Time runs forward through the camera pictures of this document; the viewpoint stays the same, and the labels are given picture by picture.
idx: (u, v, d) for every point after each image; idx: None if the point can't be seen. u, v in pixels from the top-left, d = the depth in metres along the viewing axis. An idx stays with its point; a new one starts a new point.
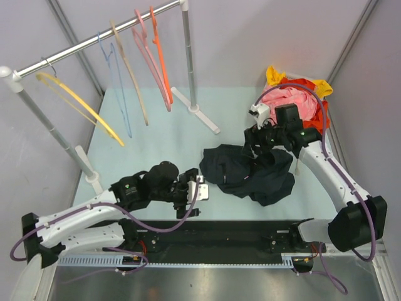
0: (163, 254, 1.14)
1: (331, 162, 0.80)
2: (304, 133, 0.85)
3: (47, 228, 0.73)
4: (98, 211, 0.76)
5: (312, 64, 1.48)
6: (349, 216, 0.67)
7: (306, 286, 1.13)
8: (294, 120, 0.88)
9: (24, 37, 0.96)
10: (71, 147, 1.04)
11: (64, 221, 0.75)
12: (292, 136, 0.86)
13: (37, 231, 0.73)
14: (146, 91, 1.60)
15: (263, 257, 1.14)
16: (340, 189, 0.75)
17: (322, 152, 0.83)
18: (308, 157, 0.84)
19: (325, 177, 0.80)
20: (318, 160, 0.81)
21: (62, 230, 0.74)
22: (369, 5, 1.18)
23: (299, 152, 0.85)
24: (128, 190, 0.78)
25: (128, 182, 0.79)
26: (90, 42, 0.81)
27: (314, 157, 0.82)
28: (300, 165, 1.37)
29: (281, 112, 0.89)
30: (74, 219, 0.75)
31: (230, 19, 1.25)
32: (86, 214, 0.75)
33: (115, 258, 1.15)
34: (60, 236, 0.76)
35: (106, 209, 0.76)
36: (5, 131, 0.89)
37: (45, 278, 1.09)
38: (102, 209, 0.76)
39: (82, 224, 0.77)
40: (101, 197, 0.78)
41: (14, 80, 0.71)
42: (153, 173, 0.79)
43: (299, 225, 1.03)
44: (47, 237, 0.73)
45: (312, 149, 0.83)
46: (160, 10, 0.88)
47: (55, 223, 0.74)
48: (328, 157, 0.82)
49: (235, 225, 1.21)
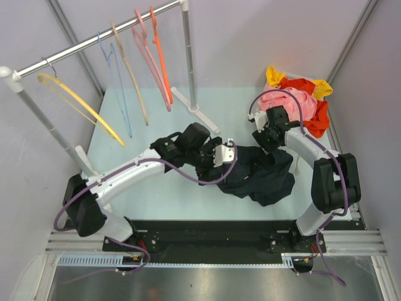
0: (163, 254, 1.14)
1: (307, 136, 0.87)
2: (287, 123, 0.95)
3: (100, 185, 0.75)
4: (145, 165, 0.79)
5: (312, 64, 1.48)
6: (319, 165, 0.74)
7: (305, 286, 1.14)
8: (281, 116, 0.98)
9: (24, 37, 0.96)
10: (71, 147, 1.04)
11: (115, 177, 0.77)
12: (277, 128, 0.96)
13: (91, 188, 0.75)
14: (146, 91, 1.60)
15: (264, 257, 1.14)
16: (315, 152, 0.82)
17: (301, 131, 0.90)
18: (291, 138, 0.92)
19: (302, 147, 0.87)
20: (298, 137, 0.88)
21: (115, 185, 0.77)
22: (369, 4, 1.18)
23: (284, 138, 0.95)
24: (168, 147, 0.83)
25: (166, 140, 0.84)
26: (90, 42, 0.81)
27: (295, 135, 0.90)
28: (299, 164, 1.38)
29: (270, 112, 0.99)
30: (123, 175, 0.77)
31: (230, 19, 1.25)
32: (135, 170, 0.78)
33: (115, 258, 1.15)
34: (112, 192, 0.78)
35: (153, 164, 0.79)
36: (5, 131, 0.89)
37: (45, 278, 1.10)
38: (149, 164, 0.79)
39: (131, 180, 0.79)
40: (145, 154, 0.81)
41: (14, 80, 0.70)
42: (191, 131, 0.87)
43: (297, 221, 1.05)
44: (102, 194, 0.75)
45: (293, 130, 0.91)
46: (160, 10, 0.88)
47: (106, 180, 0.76)
48: (305, 133, 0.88)
49: (235, 224, 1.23)
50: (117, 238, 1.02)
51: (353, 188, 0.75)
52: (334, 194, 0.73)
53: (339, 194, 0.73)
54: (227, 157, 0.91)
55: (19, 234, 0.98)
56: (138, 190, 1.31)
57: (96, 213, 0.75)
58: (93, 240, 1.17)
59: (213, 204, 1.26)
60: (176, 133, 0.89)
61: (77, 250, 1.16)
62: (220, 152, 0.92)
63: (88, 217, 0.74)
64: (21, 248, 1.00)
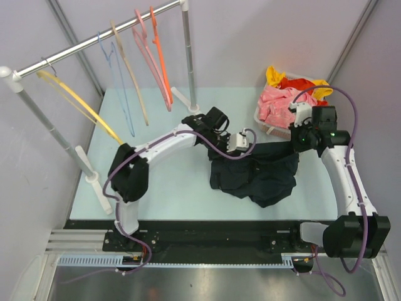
0: (163, 254, 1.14)
1: (349, 168, 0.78)
2: (334, 135, 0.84)
3: (148, 151, 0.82)
4: (183, 135, 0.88)
5: (312, 64, 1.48)
6: (346, 226, 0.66)
7: (306, 286, 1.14)
8: (329, 121, 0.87)
9: (24, 37, 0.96)
10: (71, 147, 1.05)
11: (159, 145, 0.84)
12: (321, 135, 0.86)
13: (141, 153, 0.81)
14: (146, 91, 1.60)
15: (263, 257, 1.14)
16: (348, 197, 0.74)
17: (344, 157, 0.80)
18: (329, 158, 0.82)
19: (337, 179, 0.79)
20: (338, 164, 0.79)
21: (162, 150, 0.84)
22: (368, 5, 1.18)
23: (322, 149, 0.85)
24: (200, 122, 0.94)
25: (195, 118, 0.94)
26: (90, 42, 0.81)
27: (335, 160, 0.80)
28: (301, 165, 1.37)
29: (318, 112, 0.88)
30: (166, 143, 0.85)
31: (229, 19, 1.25)
32: (174, 139, 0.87)
33: (115, 258, 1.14)
34: (156, 159, 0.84)
35: (188, 135, 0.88)
36: (5, 131, 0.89)
37: (45, 278, 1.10)
38: (185, 135, 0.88)
39: (171, 148, 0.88)
40: (179, 127, 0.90)
41: (14, 80, 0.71)
42: (213, 113, 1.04)
43: (301, 224, 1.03)
44: (150, 158, 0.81)
45: (336, 152, 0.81)
46: (160, 10, 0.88)
47: (152, 147, 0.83)
48: (348, 163, 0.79)
49: (236, 224, 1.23)
50: (127, 230, 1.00)
51: (370, 248, 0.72)
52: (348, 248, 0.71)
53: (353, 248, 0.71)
54: (240, 142, 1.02)
55: (19, 234, 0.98)
56: None
57: (145, 178, 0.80)
58: (93, 240, 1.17)
59: (214, 204, 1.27)
60: (200, 115, 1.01)
61: (76, 250, 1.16)
62: (234, 138, 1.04)
63: (140, 180, 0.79)
64: (20, 249, 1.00)
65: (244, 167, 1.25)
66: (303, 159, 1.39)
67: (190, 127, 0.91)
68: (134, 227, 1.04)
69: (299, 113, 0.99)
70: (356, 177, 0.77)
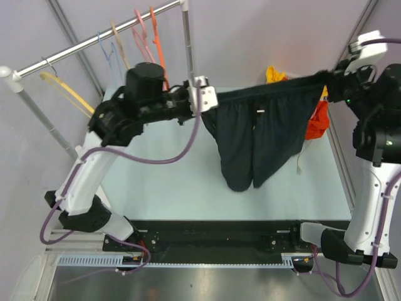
0: (163, 254, 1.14)
1: (384, 202, 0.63)
2: (391, 142, 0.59)
3: (64, 199, 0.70)
4: (91, 159, 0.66)
5: (312, 64, 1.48)
6: (348, 256, 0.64)
7: (306, 286, 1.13)
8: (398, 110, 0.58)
9: (24, 38, 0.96)
10: (70, 147, 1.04)
11: (72, 186, 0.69)
12: (373, 130, 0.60)
13: (60, 205, 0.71)
14: None
15: (264, 257, 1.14)
16: (364, 234, 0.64)
17: (388, 182, 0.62)
18: (367, 175, 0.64)
19: (362, 205, 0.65)
20: (373, 191, 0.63)
21: (78, 190, 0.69)
22: (369, 5, 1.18)
23: (364, 148, 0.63)
24: (107, 118, 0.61)
25: (101, 113, 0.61)
26: (90, 42, 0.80)
27: (373, 184, 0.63)
28: (302, 163, 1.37)
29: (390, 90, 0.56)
30: (79, 180, 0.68)
31: (229, 19, 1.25)
32: (85, 171, 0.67)
33: (115, 258, 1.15)
34: (83, 198, 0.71)
35: (98, 155, 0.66)
36: (5, 131, 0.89)
37: (45, 278, 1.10)
38: (94, 157, 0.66)
39: (92, 177, 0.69)
40: (87, 144, 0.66)
41: (14, 80, 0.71)
42: (130, 83, 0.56)
43: (302, 222, 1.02)
44: (71, 207, 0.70)
45: (379, 174, 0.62)
46: (160, 10, 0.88)
47: (67, 192, 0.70)
48: (386, 195, 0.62)
49: (228, 224, 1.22)
50: (120, 236, 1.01)
51: None
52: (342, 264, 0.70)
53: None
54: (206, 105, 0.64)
55: (19, 234, 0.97)
56: (138, 191, 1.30)
57: (83, 218, 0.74)
58: (93, 240, 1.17)
59: (214, 204, 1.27)
60: (121, 89, 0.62)
61: (76, 251, 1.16)
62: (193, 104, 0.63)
63: (77, 225, 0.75)
64: (20, 249, 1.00)
65: (241, 119, 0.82)
66: (304, 158, 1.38)
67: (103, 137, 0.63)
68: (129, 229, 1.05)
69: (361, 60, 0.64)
70: (387, 212, 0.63)
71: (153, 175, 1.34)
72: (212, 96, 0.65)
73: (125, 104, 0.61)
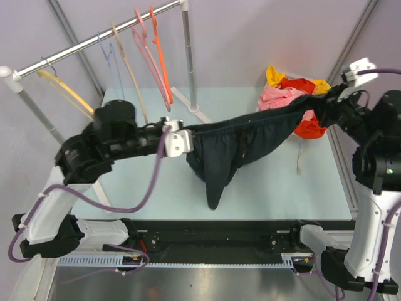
0: (162, 254, 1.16)
1: (385, 231, 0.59)
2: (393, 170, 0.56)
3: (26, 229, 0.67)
4: (54, 194, 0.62)
5: (312, 64, 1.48)
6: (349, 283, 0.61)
7: (306, 286, 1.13)
8: (397, 137, 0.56)
9: (24, 38, 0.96)
10: None
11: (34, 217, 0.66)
12: (372, 157, 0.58)
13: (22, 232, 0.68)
14: (146, 91, 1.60)
15: (263, 257, 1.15)
16: (364, 261, 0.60)
17: (389, 209, 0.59)
18: (366, 201, 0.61)
19: (362, 232, 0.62)
20: (373, 217, 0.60)
21: (40, 222, 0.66)
22: (369, 4, 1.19)
23: (366, 177, 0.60)
24: (72, 155, 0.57)
25: (66, 147, 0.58)
26: (90, 42, 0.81)
27: (373, 212, 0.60)
28: (302, 165, 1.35)
29: (389, 117, 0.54)
30: (41, 212, 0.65)
31: (229, 19, 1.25)
32: (46, 204, 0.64)
33: (115, 258, 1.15)
34: (46, 229, 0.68)
35: (61, 191, 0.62)
36: (6, 131, 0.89)
37: (45, 277, 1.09)
38: (57, 192, 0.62)
39: (54, 212, 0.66)
40: (52, 178, 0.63)
41: (14, 80, 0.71)
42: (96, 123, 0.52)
43: (302, 226, 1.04)
44: (32, 236, 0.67)
45: (380, 202, 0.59)
46: (160, 10, 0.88)
47: (29, 222, 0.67)
48: (388, 224, 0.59)
49: (225, 224, 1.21)
50: (114, 242, 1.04)
51: None
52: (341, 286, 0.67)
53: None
54: (173, 150, 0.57)
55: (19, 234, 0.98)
56: (138, 191, 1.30)
57: (47, 247, 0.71)
58: None
59: None
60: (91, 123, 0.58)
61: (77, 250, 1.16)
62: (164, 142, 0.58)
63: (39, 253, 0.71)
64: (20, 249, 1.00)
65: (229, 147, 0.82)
66: (304, 159, 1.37)
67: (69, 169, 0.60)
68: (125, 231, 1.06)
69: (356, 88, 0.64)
70: (388, 240, 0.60)
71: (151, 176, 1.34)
72: (185, 142, 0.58)
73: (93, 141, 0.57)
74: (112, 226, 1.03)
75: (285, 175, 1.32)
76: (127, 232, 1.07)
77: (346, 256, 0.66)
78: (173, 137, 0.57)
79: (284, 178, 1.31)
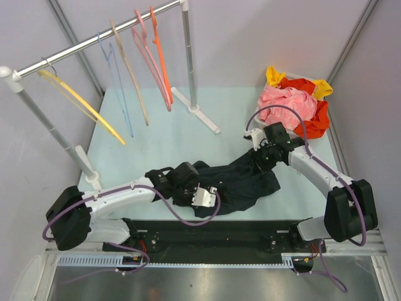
0: (162, 254, 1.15)
1: (315, 158, 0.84)
2: (290, 142, 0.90)
3: (96, 200, 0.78)
4: (140, 190, 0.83)
5: (312, 64, 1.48)
6: (336, 197, 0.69)
7: (306, 286, 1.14)
8: (281, 135, 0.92)
9: (24, 38, 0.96)
10: (71, 147, 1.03)
11: (110, 195, 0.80)
12: (281, 147, 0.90)
13: (86, 202, 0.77)
14: (146, 91, 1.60)
15: (263, 257, 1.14)
16: (326, 178, 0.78)
17: (306, 152, 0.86)
18: (296, 160, 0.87)
19: (311, 169, 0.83)
20: (304, 160, 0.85)
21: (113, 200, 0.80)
22: (369, 5, 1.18)
23: (288, 158, 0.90)
24: (162, 179, 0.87)
25: (160, 172, 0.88)
26: (90, 42, 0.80)
27: (300, 158, 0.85)
28: None
29: (269, 130, 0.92)
30: (118, 195, 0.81)
31: (229, 19, 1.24)
32: (130, 193, 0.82)
33: (115, 258, 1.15)
34: (102, 210, 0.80)
35: (146, 192, 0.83)
36: (6, 131, 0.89)
37: (46, 277, 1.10)
38: (143, 190, 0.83)
39: (124, 200, 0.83)
40: (140, 181, 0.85)
41: (14, 80, 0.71)
42: (183, 168, 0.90)
43: (299, 224, 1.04)
44: (96, 209, 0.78)
45: (298, 152, 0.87)
46: (160, 10, 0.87)
47: (101, 197, 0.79)
48: (312, 155, 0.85)
49: (235, 224, 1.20)
50: (115, 241, 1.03)
51: (369, 215, 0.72)
52: (350, 223, 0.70)
53: (356, 226, 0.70)
54: (206, 202, 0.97)
55: (19, 234, 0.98)
56: None
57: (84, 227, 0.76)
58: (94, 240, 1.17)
59: None
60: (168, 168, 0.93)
61: (78, 250, 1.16)
62: (202, 194, 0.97)
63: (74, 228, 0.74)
64: (21, 249, 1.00)
65: None
66: None
67: (151, 183, 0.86)
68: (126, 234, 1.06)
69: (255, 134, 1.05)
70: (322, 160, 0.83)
71: None
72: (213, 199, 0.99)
73: (169, 177, 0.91)
74: (114, 224, 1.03)
75: (286, 175, 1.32)
76: (128, 231, 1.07)
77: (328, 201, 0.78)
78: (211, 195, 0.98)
79: (284, 177, 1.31)
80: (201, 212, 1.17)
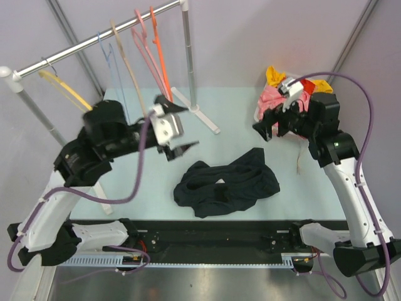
0: (162, 254, 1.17)
1: (361, 190, 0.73)
2: (338, 143, 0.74)
3: (26, 236, 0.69)
4: (54, 198, 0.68)
5: (312, 64, 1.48)
6: (366, 258, 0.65)
7: (306, 286, 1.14)
8: (331, 121, 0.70)
9: (24, 39, 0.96)
10: None
11: (34, 223, 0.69)
12: (323, 143, 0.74)
13: (22, 241, 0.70)
14: (146, 91, 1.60)
15: (262, 256, 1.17)
16: (364, 225, 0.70)
17: (353, 174, 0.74)
18: (336, 175, 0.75)
19: (349, 204, 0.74)
20: (347, 184, 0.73)
21: (44, 220, 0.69)
22: (368, 5, 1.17)
23: (326, 160, 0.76)
24: (71, 160, 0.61)
25: (65, 151, 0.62)
26: (90, 42, 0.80)
27: (344, 179, 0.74)
28: (302, 165, 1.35)
29: (320, 109, 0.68)
30: (41, 217, 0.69)
31: (228, 18, 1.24)
32: (47, 207, 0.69)
33: (115, 258, 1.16)
34: (46, 235, 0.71)
35: (61, 195, 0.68)
36: (6, 132, 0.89)
37: (45, 277, 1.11)
38: (57, 195, 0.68)
39: (52, 216, 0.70)
40: (52, 183, 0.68)
41: (14, 80, 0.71)
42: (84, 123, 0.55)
43: (301, 227, 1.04)
44: (32, 244, 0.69)
45: (343, 170, 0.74)
46: (160, 10, 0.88)
47: (29, 229, 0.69)
48: (359, 183, 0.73)
49: (235, 224, 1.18)
50: (113, 243, 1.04)
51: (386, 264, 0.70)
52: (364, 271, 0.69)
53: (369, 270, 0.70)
54: (161, 136, 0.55)
55: None
56: (136, 190, 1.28)
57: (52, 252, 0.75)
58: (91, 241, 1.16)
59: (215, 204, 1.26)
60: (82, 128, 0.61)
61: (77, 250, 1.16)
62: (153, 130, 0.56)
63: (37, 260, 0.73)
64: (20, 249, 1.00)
65: (209, 196, 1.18)
66: (303, 158, 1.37)
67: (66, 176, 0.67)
68: (124, 236, 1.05)
69: (292, 97, 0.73)
70: (368, 197, 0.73)
71: (152, 175, 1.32)
72: (173, 126, 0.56)
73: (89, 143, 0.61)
74: (110, 228, 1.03)
75: (285, 175, 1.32)
76: (126, 232, 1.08)
77: (351, 237, 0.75)
78: (159, 121, 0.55)
79: (284, 177, 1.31)
80: (201, 212, 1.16)
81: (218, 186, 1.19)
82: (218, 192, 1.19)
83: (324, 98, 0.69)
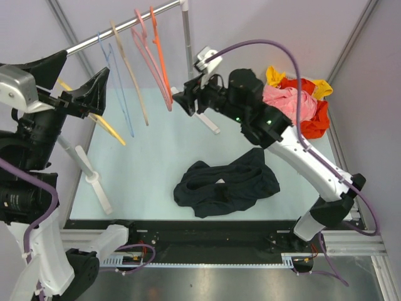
0: (163, 254, 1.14)
1: (311, 153, 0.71)
2: (271, 121, 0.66)
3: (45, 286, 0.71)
4: (36, 242, 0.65)
5: (312, 64, 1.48)
6: (346, 208, 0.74)
7: (304, 286, 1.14)
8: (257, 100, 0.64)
9: (24, 39, 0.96)
10: (71, 147, 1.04)
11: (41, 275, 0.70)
12: (259, 128, 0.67)
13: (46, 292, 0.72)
14: (146, 90, 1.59)
15: (263, 257, 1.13)
16: (329, 181, 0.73)
17: (299, 142, 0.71)
18: (283, 150, 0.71)
19: (305, 168, 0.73)
20: (297, 153, 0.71)
21: (46, 265, 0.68)
22: (369, 5, 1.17)
23: (266, 142, 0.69)
24: (12, 201, 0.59)
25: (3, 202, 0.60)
26: (90, 42, 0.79)
27: (293, 150, 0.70)
28: None
29: (247, 95, 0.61)
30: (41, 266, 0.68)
31: (228, 19, 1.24)
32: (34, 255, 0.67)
33: (115, 258, 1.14)
34: (60, 273, 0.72)
35: (39, 236, 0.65)
36: None
37: None
38: (36, 239, 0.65)
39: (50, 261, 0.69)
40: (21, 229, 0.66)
41: None
42: None
43: (295, 228, 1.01)
44: (54, 287, 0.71)
45: (290, 143, 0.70)
46: (160, 10, 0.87)
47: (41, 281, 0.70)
48: (307, 147, 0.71)
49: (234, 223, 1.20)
50: (121, 242, 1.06)
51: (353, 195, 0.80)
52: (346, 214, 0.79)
53: None
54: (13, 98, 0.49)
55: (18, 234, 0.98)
56: (136, 190, 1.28)
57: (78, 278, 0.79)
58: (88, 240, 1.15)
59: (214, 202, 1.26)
60: None
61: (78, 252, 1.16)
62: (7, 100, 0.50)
63: (74, 293, 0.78)
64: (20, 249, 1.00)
65: (209, 197, 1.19)
66: None
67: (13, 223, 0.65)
68: (124, 230, 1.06)
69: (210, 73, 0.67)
70: (318, 153, 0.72)
71: (152, 175, 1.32)
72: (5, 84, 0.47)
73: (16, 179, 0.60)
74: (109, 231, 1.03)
75: (285, 175, 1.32)
76: (125, 226, 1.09)
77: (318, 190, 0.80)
78: None
79: (284, 177, 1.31)
80: (200, 212, 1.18)
81: (218, 186, 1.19)
82: (218, 192, 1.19)
83: (243, 78, 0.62)
